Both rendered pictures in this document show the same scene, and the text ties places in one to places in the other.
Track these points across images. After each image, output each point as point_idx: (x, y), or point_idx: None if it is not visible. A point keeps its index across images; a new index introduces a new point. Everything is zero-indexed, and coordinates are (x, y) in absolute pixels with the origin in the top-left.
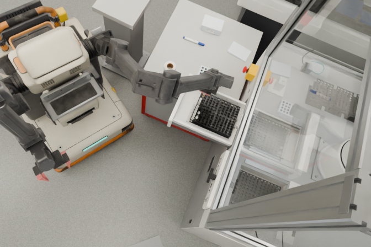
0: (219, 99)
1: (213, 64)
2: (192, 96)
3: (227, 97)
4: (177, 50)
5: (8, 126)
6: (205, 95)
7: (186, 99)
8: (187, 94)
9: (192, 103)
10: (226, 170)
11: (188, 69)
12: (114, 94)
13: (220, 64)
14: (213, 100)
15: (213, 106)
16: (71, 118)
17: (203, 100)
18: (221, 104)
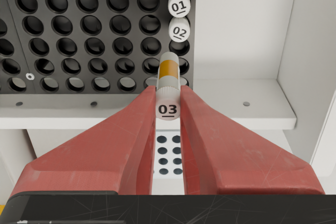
0: (73, 78)
1: (182, 185)
2: (233, 26)
3: (15, 113)
4: (333, 180)
5: None
6: (146, 92)
7: None
8: (270, 26)
9: None
10: None
11: (273, 136)
12: None
13: (158, 191)
14: (80, 59)
15: (50, 18)
16: None
17: (154, 31)
18: (7, 57)
